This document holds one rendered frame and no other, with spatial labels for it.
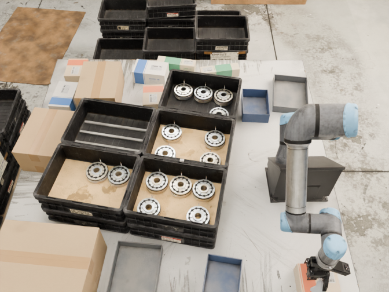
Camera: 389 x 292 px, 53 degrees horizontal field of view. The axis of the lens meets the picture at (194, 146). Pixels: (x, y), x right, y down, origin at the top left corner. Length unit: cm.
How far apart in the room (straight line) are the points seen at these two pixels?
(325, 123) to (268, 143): 83
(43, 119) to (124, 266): 87
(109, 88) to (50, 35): 206
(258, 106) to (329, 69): 156
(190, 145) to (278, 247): 64
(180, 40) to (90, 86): 123
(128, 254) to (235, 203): 56
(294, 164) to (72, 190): 101
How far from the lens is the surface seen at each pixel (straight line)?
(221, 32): 320
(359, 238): 282
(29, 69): 388
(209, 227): 162
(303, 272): 177
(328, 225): 152
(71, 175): 194
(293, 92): 246
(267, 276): 181
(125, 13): 366
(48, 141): 207
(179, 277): 178
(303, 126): 138
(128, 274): 180
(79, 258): 166
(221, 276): 178
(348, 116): 139
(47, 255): 170
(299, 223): 152
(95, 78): 231
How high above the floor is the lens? 238
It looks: 52 degrees down
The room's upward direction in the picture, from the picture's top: straight up
